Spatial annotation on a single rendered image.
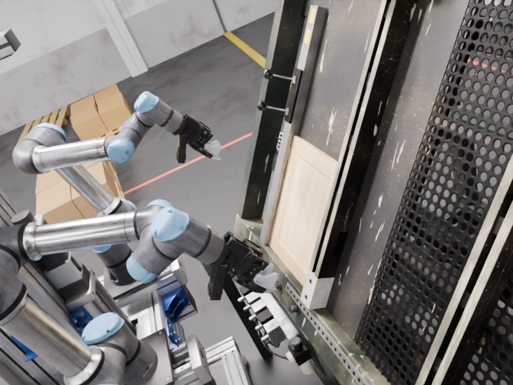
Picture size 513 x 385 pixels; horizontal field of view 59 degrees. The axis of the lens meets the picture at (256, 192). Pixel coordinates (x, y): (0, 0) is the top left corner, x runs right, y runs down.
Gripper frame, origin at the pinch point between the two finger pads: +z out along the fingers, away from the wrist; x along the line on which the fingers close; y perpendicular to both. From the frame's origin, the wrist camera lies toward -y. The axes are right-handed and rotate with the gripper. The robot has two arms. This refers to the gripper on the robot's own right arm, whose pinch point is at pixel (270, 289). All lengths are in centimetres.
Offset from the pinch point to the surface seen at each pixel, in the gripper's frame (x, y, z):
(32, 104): 755, -259, -15
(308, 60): 72, 52, 2
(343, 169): 30.2, 32.8, 14.8
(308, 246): 41, 3, 35
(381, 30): 33, 68, -6
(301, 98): 71, 41, 10
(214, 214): 238, -75, 109
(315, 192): 46, 20, 25
